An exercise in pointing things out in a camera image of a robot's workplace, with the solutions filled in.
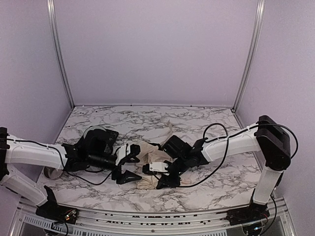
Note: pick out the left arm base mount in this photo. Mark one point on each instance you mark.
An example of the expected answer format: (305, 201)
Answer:
(52, 210)

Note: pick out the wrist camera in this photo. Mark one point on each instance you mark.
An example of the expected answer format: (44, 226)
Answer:
(126, 150)
(155, 167)

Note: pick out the green lidded bowl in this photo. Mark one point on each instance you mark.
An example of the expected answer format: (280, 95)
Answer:
(94, 128)

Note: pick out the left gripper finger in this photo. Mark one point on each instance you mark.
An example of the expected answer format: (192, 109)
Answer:
(127, 177)
(129, 159)

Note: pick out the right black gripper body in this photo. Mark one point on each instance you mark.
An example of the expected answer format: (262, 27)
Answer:
(173, 174)

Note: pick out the beige and black folding umbrella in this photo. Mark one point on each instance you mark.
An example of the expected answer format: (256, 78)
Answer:
(152, 152)

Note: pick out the aluminium front rail frame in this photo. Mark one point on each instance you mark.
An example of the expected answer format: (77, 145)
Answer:
(93, 222)

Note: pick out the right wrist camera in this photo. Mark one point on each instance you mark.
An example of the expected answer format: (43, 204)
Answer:
(155, 167)

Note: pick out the left aluminium corner post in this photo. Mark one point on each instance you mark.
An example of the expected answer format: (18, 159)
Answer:
(58, 50)

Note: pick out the aluminium corner post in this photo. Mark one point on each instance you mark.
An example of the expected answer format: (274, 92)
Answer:
(251, 53)
(58, 50)

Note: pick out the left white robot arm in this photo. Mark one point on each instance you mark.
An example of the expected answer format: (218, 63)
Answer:
(66, 157)

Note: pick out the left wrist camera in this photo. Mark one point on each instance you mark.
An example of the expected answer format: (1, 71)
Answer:
(126, 150)

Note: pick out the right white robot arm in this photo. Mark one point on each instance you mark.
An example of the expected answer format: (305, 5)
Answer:
(273, 140)

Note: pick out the clear glass cup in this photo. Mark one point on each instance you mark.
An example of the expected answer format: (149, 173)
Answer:
(51, 173)

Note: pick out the right aluminium corner post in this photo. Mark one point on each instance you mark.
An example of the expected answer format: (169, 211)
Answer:
(251, 53)

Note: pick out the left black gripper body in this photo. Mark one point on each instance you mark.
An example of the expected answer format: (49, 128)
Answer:
(117, 172)

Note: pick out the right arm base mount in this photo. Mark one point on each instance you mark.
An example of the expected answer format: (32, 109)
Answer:
(252, 212)

